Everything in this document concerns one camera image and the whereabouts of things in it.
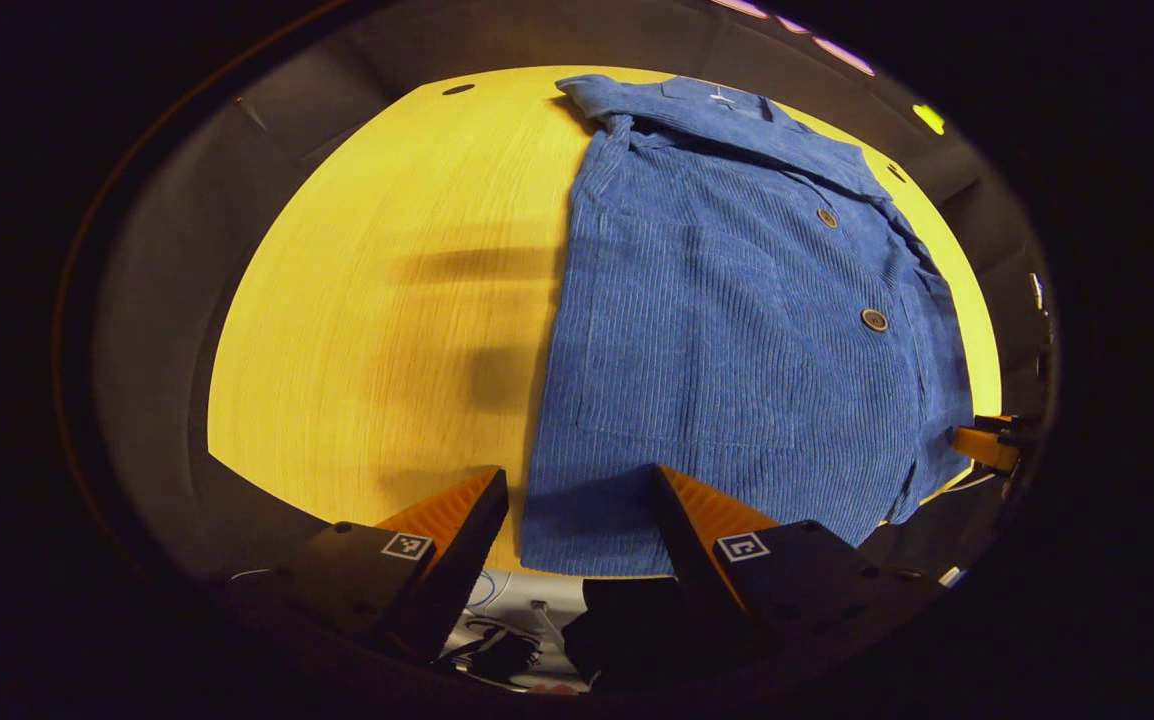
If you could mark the black round table grommet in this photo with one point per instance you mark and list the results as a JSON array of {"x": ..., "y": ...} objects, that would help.
[
  {"x": 895, "y": 172},
  {"x": 457, "y": 89}
]

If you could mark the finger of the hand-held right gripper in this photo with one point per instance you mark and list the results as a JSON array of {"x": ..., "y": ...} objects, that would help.
[{"x": 987, "y": 447}]

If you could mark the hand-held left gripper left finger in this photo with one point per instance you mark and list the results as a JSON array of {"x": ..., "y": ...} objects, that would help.
[{"x": 467, "y": 560}]

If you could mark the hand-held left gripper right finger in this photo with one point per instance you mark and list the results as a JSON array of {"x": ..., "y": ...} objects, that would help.
[{"x": 687, "y": 550}]

